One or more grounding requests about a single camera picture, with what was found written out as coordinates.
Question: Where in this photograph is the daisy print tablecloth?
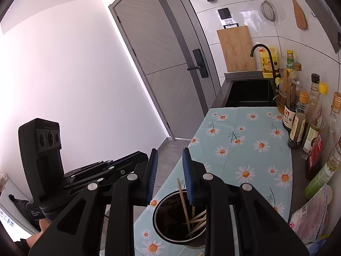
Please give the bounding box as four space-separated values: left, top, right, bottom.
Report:
133 107 293 256

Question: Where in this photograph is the yellow dish soap bottle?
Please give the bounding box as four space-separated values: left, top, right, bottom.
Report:
260 48 280 79

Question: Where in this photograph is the black sink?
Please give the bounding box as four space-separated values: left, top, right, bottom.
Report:
225 79 277 108

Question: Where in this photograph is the clear bag pink print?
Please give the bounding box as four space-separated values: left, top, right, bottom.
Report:
289 184 334 246

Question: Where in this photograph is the gold cap bottle red label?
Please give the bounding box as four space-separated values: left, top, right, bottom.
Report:
305 91 341 180

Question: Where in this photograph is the cleaver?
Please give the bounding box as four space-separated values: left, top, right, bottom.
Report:
301 0 341 54

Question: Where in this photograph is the small bottle orange cap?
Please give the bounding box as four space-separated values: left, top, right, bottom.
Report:
287 91 310 150

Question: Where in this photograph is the wooden cutting board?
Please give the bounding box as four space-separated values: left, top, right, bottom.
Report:
216 26 256 73

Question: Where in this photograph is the soy sauce bottle red label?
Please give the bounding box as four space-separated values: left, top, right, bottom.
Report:
282 62 303 132

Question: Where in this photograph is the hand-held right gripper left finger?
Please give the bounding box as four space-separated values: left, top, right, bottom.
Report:
28 148 159 256

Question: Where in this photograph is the clear bottle yellow cap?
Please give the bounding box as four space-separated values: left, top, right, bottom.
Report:
286 50 296 71

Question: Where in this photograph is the grey door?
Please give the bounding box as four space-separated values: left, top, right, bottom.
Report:
108 0 221 140

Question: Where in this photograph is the black utensil holder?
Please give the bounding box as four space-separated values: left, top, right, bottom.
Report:
152 191 208 248

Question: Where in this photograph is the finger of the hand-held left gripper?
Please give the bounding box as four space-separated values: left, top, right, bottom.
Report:
70 151 149 180
63 162 142 191

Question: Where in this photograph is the cooking oil bottle green label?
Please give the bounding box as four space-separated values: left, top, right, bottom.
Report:
304 139 341 199

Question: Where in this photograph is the black door lock handle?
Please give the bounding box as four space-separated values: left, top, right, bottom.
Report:
187 49 209 79

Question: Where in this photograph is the person's left hand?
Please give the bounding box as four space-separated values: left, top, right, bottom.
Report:
27 217 52 248

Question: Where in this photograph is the wooden spatula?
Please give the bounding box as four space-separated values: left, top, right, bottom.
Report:
281 0 307 30

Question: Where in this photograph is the black faucet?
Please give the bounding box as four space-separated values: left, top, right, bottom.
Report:
250 43 277 79

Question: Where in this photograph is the black cap bottle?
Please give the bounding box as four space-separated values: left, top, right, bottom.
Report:
302 73 321 154

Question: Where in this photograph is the metal strainer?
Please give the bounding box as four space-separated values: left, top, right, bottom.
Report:
254 0 277 22

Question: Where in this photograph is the group of wooden chopsticks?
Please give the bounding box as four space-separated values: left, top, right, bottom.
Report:
177 178 208 256

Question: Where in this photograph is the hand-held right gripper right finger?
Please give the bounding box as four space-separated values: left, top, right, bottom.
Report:
182 147 311 256

